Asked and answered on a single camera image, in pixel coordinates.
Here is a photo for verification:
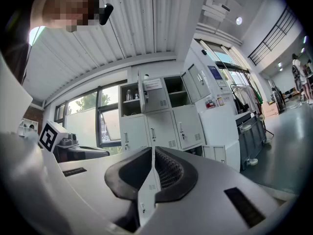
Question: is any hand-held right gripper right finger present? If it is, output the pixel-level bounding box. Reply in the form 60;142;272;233
143;145;286;235

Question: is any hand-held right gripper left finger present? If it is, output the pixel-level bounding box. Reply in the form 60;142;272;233
58;145;153;224

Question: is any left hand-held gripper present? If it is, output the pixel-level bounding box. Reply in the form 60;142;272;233
38;120;111;164

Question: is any grey metal locker cabinet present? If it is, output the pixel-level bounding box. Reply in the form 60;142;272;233
119;74;206;228

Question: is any black framed window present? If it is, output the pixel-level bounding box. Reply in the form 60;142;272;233
54;85;122;156

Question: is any white open shelf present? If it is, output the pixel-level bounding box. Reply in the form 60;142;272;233
18;118;39;138

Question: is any grey wheeled cart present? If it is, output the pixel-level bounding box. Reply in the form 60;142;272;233
236;111;269;167

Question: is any white paper notice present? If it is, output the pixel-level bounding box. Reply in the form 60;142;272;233
143;78;163;91

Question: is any clothes rack with garments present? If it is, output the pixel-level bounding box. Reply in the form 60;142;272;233
230;83;260;115

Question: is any cardboard box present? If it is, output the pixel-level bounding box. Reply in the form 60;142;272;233
261;101;280;118

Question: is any glass entrance door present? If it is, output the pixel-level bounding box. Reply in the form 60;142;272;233
199;39;251;88

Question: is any standing floor fan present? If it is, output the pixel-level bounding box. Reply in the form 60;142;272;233
270;86;286;114

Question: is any person's head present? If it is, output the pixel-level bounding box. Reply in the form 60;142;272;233
30;0;100;33

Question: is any black balcony railing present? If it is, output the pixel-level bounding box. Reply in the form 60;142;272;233
247;5;298;67

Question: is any white ceiling air conditioner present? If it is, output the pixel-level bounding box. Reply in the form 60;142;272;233
201;0;232;23

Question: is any blue wall poster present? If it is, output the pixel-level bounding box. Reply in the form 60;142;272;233
207;65;222;81

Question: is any black head-worn camera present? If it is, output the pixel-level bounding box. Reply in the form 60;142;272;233
99;3;114;26

